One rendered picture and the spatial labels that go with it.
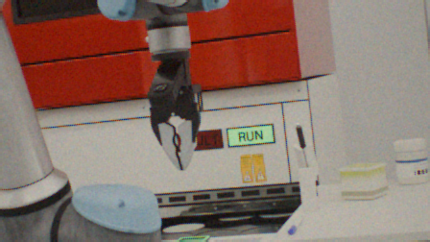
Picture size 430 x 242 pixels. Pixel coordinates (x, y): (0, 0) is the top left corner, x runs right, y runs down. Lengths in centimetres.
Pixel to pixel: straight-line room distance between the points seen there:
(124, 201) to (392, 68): 249
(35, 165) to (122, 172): 100
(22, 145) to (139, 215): 19
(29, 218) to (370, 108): 248
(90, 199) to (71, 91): 105
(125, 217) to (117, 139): 107
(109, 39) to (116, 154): 29
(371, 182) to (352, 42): 180
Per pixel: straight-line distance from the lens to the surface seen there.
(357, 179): 181
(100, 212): 116
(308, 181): 174
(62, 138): 227
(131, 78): 214
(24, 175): 123
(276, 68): 204
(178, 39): 153
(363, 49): 355
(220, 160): 214
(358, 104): 356
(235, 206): 213
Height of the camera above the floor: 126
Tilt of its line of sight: 3 degrees down
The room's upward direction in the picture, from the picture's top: 7 degrees counter-clockwise
